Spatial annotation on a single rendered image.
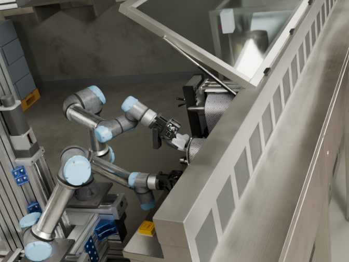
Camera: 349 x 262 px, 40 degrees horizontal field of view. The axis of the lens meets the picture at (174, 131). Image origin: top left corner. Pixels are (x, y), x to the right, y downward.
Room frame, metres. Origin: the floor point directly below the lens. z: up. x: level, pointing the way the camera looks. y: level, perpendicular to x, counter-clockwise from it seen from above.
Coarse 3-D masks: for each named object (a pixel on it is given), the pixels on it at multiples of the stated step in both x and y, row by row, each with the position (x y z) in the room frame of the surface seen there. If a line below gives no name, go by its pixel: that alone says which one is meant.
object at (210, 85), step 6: (204, 84) 2.08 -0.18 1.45; (210, 84) 2.06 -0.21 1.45; (216, 84) 2.05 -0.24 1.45; (228, 84) 2.02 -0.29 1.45; (234, 84) 2.00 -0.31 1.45; (204, 90) 2.07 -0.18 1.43; (210, 90) 2.03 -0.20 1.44; (216, 90) 2.01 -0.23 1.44; (222, 90) 2.00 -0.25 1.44; (234, 90) 1.97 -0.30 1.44
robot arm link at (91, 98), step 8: (88, 88) 2.36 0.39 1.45; (96, 88) 2.36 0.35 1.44; (80, 96) 2.30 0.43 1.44; (88, 96) 2.31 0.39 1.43; (96, 96) 2.33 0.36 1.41; (88, 104) 2.29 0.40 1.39; (96, 104) 2.32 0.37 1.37; (96, 112) 2.33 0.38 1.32; (96, 144) 2.38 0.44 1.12; (104, 144) 2.41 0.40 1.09; (96, 152) 2.38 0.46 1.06; (104, 152) 2.39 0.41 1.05; (112, 152) 2.45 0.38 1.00; (112, 160) 2.42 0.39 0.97
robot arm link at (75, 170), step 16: (64, 160) 1.84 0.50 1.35; (80, 160) 1.81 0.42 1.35; (64, 176) 1.78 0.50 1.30; (80, 176) 1.78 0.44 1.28; (64, 192) 1.79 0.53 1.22; (48, 208) 1.78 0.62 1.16; (64, 208) 1.79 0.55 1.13; (48, 224) 1.76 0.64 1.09; (32, 240) 1.74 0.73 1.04; (48, 240) 1.74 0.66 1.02; (32, 256) 1.71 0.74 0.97; (48, 256) 1.73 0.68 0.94
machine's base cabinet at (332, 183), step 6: (342, 138) 3.26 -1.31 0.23; (342, 144) 3.25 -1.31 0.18; (342, 150) 3.26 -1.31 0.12; (336, 162) 2.95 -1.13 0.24; (336, 168) 2.94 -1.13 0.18; (336, 174) 2.95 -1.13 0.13; (330, 180) 2.71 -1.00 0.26; (330, 186) 2.70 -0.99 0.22; (330, 192) 2.69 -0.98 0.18; (330, 198) 2.70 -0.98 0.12; (312, 252) 2.09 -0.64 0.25; (312, 258) 2.08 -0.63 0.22
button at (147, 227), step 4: (144, 220) 1.86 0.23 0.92; (144, 224) 1.83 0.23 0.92; (148, 224) 1.82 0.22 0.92; (152, 224) 1.82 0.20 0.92; (140, 228) 1.80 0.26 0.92; (144, 228) 1.80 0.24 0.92; (148, 228) 1.79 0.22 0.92; (152, 228) 1.79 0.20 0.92; (140, 232) 1.79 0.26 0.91; (144, 232) 1.78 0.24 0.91; (148, 232) 1.77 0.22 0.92; (152, 232) 1.77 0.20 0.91
